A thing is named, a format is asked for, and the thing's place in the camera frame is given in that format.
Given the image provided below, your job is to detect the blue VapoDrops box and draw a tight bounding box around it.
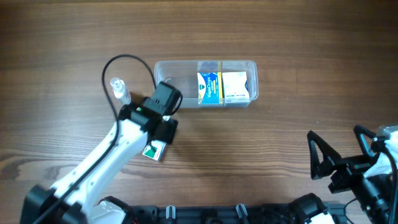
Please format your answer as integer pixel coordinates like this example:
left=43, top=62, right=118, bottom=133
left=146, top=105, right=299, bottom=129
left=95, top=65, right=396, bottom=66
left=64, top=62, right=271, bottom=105
left=197, top=72, right=223, bottom=105

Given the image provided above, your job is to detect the clear plastic container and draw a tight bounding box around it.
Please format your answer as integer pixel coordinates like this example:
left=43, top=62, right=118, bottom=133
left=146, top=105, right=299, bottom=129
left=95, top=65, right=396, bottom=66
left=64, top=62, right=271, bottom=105
left=155, top=60, right=259, bottom=108

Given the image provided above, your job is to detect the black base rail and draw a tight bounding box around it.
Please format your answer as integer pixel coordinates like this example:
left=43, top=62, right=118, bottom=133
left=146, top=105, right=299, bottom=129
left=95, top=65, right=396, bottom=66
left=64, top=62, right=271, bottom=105
left=70, top=203, right=346, bottom=224

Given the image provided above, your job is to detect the left black cable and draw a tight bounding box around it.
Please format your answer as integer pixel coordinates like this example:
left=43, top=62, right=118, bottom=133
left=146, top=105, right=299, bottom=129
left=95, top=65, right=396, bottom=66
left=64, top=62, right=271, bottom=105
left=32, top=54, right=158, bottom=224

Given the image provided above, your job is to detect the white medicine box in container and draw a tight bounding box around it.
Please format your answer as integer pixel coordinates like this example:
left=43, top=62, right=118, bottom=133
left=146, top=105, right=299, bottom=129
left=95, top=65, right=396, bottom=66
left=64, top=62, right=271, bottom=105
left=222, top=72, right=249, bottom=100

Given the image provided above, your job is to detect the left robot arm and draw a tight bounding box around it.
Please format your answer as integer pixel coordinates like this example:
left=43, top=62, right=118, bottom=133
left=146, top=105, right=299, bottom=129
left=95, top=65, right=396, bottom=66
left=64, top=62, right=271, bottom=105
left=20, top=103, right=178, bottom=223

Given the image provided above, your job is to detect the right black cable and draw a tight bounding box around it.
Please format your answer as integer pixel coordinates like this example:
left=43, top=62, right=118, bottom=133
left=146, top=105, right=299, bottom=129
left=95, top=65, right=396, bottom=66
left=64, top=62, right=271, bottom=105
left=343, top=146, right=398, bottom=224

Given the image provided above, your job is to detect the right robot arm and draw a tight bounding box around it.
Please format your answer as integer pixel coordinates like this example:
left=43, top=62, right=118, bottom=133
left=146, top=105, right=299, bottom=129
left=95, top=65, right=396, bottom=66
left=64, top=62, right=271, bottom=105
left=307, top=125, right=397, bottom=223

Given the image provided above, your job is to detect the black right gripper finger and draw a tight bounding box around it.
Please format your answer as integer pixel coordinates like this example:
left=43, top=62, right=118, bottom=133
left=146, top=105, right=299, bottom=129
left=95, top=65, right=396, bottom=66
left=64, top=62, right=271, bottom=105
left=353, top=124, right=376, bottom=157
left=307, top=131, right=341, bottom=180

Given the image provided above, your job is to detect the black cable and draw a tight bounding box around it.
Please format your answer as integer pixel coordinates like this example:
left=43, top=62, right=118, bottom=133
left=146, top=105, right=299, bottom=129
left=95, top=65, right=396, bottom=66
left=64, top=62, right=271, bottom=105
left=32, top=54, right=158, bottom=224
left=343, top=146, right=398, bottom=224

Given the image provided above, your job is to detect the white green Panadol box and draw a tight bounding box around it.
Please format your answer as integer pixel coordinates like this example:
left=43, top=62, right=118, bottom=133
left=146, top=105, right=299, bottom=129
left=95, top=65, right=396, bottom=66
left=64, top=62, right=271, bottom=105
left=142, top=140, right=166, bottom=162

